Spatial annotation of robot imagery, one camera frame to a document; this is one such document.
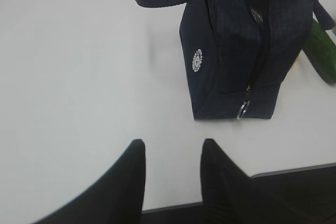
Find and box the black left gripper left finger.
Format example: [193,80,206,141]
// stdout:
[38,140,145,223]

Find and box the green cucumber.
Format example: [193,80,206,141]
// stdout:
[303,19,335,84]

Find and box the dark blue lunch bag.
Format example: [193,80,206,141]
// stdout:
[135,0,335,120]

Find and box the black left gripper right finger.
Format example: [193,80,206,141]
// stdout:
[200,138,335,223]

